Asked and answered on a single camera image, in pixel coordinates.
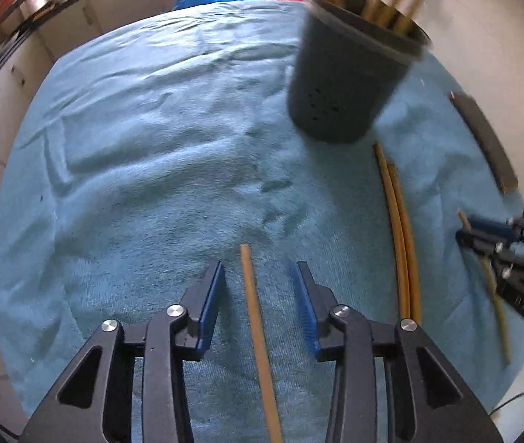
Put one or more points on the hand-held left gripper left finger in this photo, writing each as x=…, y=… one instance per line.
x=209, y=314

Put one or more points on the single thin brown chopstick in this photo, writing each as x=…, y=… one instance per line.
x=499, y=323

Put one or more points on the blue ribbed table cloth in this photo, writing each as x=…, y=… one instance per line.
x=151, y=170

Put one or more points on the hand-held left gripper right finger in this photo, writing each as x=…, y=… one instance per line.
x=308, y=314

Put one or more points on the dark grey utensil holder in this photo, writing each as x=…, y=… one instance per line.
x=345, y=78

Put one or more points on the black kitchen countertop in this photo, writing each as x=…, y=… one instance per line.
x=8, y=55

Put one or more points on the single light wooden chopstick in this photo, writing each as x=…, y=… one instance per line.
x=257, y=332

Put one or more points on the dark grey flat bar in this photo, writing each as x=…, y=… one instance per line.
x=488, y=143

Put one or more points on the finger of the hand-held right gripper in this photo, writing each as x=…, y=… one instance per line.
x=479, y=242
x=492, y=227

